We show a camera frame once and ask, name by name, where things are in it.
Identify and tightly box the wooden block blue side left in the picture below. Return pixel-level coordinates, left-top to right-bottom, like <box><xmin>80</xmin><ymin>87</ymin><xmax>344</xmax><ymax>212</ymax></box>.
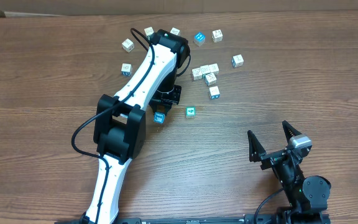
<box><xmin>121</xmin><ymin>63</ymin><xmax>132</xmax><ymax>77</ymax></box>

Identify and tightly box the wooden block blue T side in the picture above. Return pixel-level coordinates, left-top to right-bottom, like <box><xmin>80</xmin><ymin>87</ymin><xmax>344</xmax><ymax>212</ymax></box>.
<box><xmin>209</xmin><ymin>86</ymin><xmax>220</xmax><ymax>99</ymax></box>

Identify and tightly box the wooden block M drawing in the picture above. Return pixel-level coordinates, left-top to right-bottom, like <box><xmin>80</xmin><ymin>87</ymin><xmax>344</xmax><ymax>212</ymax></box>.
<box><xmin>200</xmin><ymin>65</ymin><xmax>211</xmax><ymax>78</ymax></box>

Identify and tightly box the wooden block top right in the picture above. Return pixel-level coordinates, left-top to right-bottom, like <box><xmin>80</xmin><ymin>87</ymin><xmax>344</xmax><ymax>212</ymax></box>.
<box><xmin>212</xmin><ymin>29</ymin><xmax>223</xmax><ymax>42</ymax></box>

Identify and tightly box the wooden block green side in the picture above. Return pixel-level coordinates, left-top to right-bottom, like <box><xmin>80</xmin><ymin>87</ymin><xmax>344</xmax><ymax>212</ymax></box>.
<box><xmin>144</xmin><ymin>27</ymin><xmax>154</xmax><ymax>39</ymax></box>

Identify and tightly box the wooden block umbrella right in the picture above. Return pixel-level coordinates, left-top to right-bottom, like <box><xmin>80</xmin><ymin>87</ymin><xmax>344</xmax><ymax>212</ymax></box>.
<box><xmin>231</xmin><ymin>54</ymin><xmax>244</xmax><ymax>68</ymax></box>

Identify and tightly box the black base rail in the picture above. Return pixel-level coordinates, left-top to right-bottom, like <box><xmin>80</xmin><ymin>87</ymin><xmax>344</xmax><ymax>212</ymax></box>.
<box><xmin>55</xmin><ymin>214</ymin><xmax>331</xmax><ymax>224</ymax></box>

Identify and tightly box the wooden block far left upper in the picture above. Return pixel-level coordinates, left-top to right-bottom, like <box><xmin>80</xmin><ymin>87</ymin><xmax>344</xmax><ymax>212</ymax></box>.
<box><xmin>122</xmin><ymin>39</ymin><xmax>134</xmax><ymax>53</ymax></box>

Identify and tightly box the cardboard backdrop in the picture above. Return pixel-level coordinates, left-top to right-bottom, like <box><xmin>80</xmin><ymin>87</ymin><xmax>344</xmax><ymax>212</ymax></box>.
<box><xmin>0</xmin><ymin>0</ymin><xmax>358</xmax><ymax>17</ymax></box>

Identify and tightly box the wooden block blue edge centre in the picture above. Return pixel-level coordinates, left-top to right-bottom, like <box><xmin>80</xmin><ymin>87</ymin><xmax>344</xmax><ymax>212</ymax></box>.
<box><xmin>204</xmin><ymin>73</ymin><xmax>217</xmax><ymax>86</ymax></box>

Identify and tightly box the wooden block animal drawing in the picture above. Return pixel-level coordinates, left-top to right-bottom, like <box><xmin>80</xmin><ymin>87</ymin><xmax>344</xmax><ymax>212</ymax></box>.
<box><xmin>191</xmin><ymin>68</ymin><xmax>203</xmax><ymax>81</ymax></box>

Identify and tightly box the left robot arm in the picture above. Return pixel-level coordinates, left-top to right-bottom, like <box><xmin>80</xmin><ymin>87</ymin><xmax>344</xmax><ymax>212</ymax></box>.
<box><xmin>79</xmin><ymin>29</ymin><xmax>191</xmax><ymax>223</ymax></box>

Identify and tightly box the green number four block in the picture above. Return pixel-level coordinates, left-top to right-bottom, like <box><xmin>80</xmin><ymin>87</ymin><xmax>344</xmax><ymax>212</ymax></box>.
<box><xmin>185</xmin><ymin>107</ymin><xmax>196</xmax><ymax>118</ymax></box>

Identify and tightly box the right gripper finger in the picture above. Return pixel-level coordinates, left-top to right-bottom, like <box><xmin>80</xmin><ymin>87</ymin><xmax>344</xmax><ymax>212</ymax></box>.
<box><xmin>247</xmin><ymin>130</ymin><xmax>266</xmax><ymax>162</ymax></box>
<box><xmin>282</xmin><ymin>120</ymin><xmax>302</xmax><ymax>144</ymax></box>

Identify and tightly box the blue top wooden block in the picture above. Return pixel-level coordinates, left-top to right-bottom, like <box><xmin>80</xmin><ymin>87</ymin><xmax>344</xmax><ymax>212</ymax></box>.
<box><xmin>193</xmin><ymin>32</ymin><xmax>206</xmax><ymax>47</ymax></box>

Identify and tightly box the plain wooden block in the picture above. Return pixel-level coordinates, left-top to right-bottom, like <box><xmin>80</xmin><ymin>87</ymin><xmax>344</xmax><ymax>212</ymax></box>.
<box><xmin>209</xmin><ymin>63</ymin><xmax>219</xmax><ymax>75</ymax></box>

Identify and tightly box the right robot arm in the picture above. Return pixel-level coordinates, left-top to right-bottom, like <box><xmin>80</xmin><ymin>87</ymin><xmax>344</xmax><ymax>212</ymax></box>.
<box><xmin>244</xmin><ymin>120</ymin><xmax>331</xmax><ymax>224</ymax></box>

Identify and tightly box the leaf block blue side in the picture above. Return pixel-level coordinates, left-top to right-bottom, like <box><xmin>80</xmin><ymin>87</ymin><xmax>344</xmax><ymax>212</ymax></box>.
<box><xmin>154</xmin><ymin>112</ymin><xmax>165</xmax><ymax>124</ymax></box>

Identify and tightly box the wooden block teal side top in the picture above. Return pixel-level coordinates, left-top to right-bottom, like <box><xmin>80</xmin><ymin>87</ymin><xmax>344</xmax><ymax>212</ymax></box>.
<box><xmin>170</xmin><ymin>27</ymin><xmax>180</xmax><ymax>36</ymax></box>

